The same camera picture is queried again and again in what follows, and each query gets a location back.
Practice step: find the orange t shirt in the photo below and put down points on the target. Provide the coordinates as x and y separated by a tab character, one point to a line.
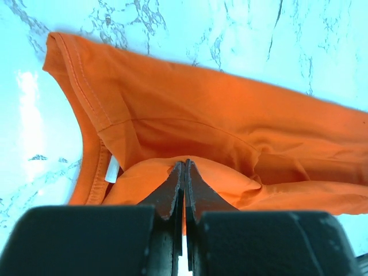
261	147

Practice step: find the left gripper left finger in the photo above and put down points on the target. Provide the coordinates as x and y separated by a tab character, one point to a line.
167	199

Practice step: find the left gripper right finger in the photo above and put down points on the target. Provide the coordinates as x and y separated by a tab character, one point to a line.
200	197

